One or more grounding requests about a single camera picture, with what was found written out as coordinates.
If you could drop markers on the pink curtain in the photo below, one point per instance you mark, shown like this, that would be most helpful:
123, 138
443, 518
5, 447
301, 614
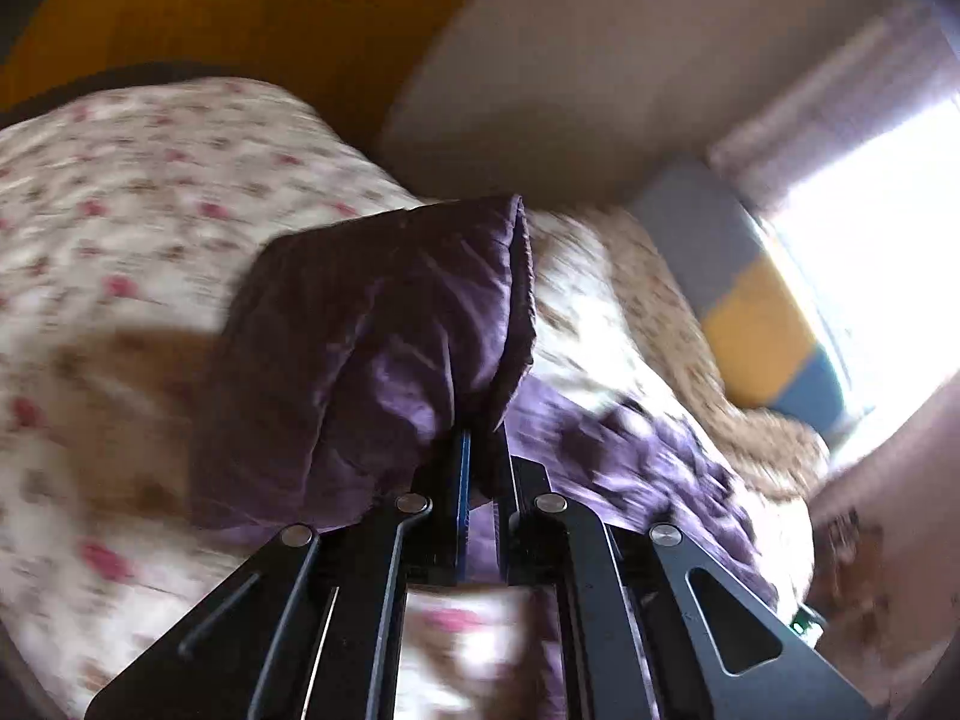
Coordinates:
825, 90

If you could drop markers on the purple down jacket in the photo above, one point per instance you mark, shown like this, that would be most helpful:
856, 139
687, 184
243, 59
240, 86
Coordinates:
375, 360

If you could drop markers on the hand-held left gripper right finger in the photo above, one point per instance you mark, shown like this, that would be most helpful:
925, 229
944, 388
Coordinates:
504, 532

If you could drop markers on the pink blossom floral quilt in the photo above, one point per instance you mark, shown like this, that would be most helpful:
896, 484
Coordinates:
112, 240

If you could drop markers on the bright window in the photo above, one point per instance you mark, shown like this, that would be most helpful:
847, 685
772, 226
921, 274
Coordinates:
885, 240

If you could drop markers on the grey yellow blue headboard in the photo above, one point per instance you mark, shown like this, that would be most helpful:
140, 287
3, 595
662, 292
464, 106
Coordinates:
750, 330

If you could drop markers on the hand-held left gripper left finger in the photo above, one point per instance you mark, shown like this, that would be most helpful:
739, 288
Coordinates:
463, 510

